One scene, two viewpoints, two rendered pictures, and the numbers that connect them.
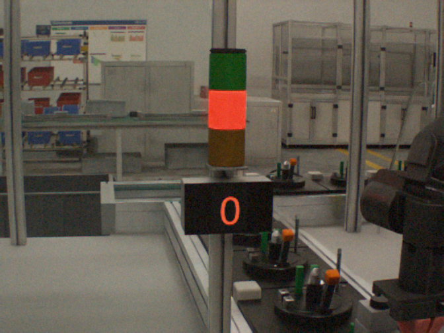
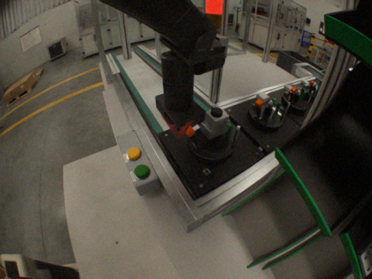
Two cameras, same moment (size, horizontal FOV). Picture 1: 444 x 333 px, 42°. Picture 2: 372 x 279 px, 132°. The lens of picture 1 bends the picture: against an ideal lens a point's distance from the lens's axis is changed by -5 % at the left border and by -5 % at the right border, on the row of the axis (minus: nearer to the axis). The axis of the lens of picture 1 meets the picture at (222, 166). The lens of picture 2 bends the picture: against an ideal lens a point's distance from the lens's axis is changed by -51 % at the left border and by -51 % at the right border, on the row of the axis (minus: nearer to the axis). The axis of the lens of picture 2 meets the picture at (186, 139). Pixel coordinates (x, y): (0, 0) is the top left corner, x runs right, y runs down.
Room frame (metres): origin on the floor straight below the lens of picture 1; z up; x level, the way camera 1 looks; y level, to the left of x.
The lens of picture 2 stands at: (0.56, -0.50, 1.35)
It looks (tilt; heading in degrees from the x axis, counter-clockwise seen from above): 48 degrees down; 72
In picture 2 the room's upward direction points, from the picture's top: straight up
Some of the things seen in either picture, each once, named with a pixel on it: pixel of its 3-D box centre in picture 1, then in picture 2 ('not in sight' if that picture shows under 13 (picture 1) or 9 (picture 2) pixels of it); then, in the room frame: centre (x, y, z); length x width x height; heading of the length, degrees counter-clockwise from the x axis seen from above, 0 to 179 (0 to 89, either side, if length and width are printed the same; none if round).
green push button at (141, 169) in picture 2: not in sight; (141, 171); (0.52, -0.24, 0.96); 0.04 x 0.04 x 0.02
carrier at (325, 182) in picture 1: (349, 170); not in sight; (2.15, -0.47, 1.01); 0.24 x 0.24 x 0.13; 11
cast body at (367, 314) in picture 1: (375, 319); (218, 119); (0.75, -0.21, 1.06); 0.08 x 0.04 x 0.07; 12
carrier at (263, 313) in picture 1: (314, 288); (268, 109); (0.99, -0.16, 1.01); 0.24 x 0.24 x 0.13; 11
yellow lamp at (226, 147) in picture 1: (226, 146); (213, 20); (0.81, -0.01, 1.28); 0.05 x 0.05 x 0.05
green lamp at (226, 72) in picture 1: (227, 71); not in sight; (0.81, -0.01, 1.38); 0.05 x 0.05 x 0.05
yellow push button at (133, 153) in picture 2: not in sight; (133, 154); (0.51, -0.17, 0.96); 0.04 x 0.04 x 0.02
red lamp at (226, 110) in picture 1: (226, 109); (213, 6); (0.81, -0.01, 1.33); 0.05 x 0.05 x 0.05
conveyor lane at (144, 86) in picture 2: not in sight; (174, 105); (0.70, 0.08, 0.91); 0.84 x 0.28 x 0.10; 101
